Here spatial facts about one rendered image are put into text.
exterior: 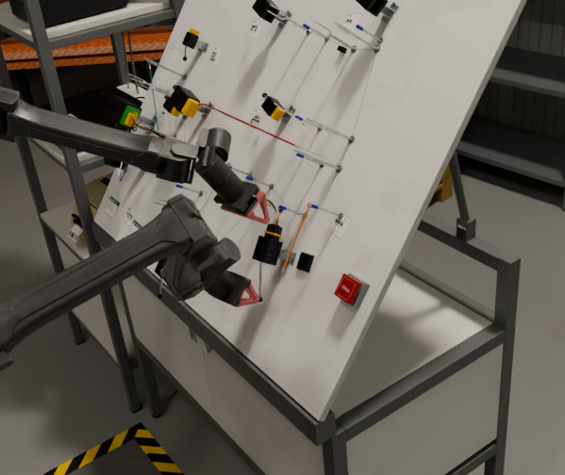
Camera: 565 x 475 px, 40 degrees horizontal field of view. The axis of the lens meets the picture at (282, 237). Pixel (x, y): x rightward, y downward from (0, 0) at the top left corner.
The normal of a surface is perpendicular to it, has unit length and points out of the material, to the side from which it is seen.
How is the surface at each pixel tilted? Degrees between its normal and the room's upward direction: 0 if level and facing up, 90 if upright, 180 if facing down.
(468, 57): 53
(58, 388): 0
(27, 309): 45
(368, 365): 0
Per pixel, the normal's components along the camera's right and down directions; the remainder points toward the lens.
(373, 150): -0.70, -0.22
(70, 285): 0.22, -0.29
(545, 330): -0.09, -0.85
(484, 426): 0.58, 0.37
